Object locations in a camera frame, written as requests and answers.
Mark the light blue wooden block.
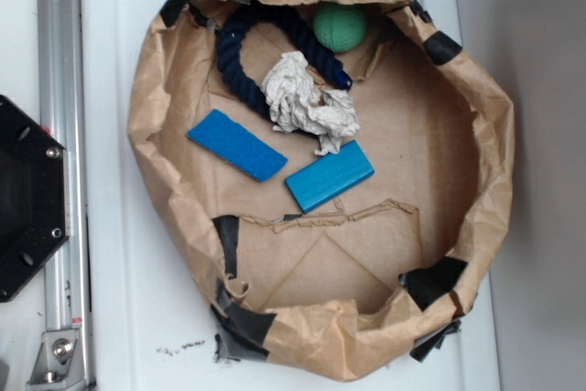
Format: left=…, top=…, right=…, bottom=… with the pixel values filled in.
left=285, top=141, right=374, bottom=213

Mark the dark blue flat block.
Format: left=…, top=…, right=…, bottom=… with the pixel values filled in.
left=187, top=110, right=288, bottom=182

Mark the crumpled white paper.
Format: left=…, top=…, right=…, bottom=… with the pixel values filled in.
left=260, top=51, right=361, bottom=156

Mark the brown paper bag bin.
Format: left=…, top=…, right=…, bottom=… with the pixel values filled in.
left=127, top=0, right=515, bottom=381

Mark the green rubber ball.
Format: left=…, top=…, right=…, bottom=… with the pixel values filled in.
left=313, top=3, right=367, bottom=53

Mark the navy blue rope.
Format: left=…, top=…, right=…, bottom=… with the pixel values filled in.
left=215, top=1, right=354, bottom=123

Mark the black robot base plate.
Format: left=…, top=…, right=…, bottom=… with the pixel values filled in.
left=0, top=95, right=68, bottom=303

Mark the metal corner bracket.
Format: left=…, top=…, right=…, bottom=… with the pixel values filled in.
left=26, top=329, right=84, bottom=390

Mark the aluminium extrusion rail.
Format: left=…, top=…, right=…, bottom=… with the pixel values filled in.
left=38, top=0, right=96, bottom=390

